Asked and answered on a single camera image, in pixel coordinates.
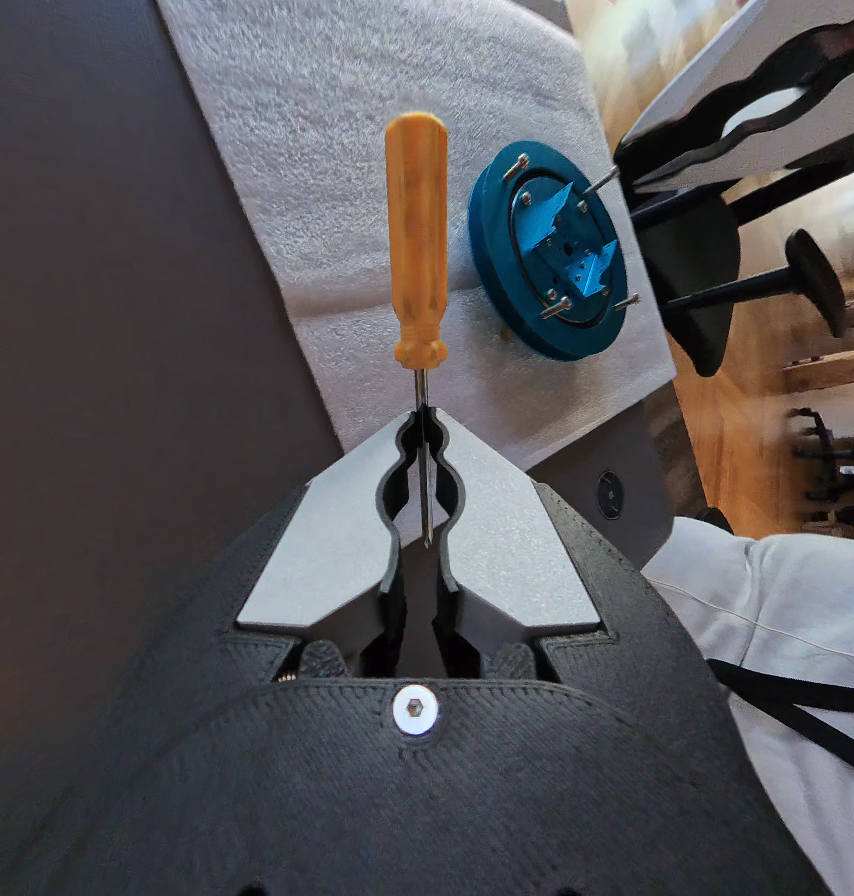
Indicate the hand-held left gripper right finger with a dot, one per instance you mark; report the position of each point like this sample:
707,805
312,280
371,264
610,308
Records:
518,560

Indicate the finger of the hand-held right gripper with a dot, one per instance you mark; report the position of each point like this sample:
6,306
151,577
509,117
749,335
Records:
748,162
783,28

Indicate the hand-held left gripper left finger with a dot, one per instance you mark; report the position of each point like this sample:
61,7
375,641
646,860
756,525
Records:
315,560

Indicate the blue round metal base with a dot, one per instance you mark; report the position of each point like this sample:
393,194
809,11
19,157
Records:
497,231

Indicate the dark grey desk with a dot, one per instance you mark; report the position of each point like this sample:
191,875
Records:
84,280

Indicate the wooden pillar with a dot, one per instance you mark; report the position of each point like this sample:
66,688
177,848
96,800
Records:
832,371

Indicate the black chest harness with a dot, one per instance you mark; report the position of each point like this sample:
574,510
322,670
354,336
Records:
748,682

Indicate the black mesh office chair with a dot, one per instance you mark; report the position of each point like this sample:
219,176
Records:
839,462

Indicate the white foam sheet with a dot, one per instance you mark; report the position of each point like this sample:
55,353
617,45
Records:
329,140

